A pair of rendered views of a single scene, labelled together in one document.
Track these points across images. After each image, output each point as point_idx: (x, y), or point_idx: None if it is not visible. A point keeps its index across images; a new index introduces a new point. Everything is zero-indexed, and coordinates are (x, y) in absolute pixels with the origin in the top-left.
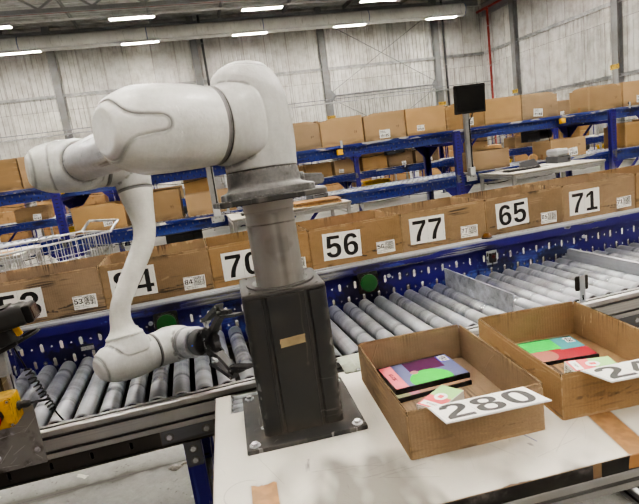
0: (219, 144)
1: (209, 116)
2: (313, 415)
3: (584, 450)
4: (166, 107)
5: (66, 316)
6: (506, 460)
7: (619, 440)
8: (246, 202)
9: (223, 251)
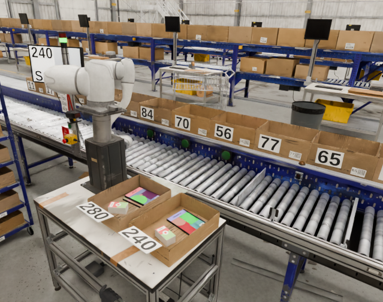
0: (72, 90)
1: (66, 81)
2: (99, 186)
3: (109, 247)
4: (54, 76)
5: (128, 116)
6: (96, 231)
7: (120, 253)
8: (78, 111)
9: (176, 114)
